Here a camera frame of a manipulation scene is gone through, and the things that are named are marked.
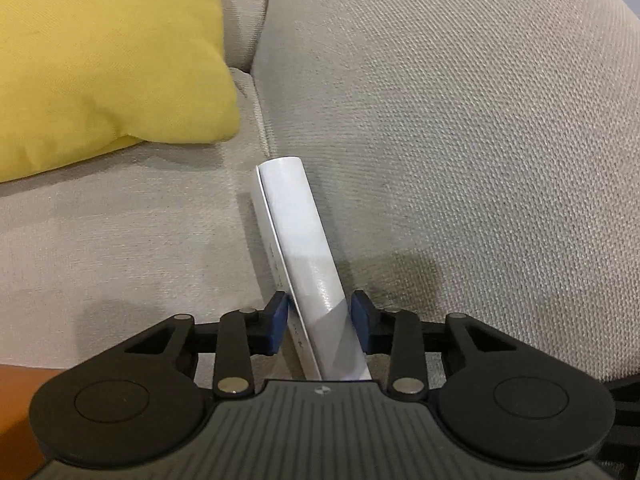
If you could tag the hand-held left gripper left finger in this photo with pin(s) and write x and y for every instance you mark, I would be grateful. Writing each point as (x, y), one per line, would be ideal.
(277, 322)

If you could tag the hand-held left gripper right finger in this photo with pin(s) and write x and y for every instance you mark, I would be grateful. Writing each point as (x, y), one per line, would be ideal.
(359, 320)

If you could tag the white book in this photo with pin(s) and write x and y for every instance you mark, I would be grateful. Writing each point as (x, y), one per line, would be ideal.
(300, 220)

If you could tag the orange storage box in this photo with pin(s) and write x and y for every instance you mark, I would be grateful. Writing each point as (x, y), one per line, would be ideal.
(20, 420)

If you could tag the beige sofa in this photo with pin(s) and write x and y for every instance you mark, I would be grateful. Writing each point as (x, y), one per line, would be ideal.
(450, 135)

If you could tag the yellow cushion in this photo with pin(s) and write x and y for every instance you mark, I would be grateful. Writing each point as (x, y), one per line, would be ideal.
(100, 60)

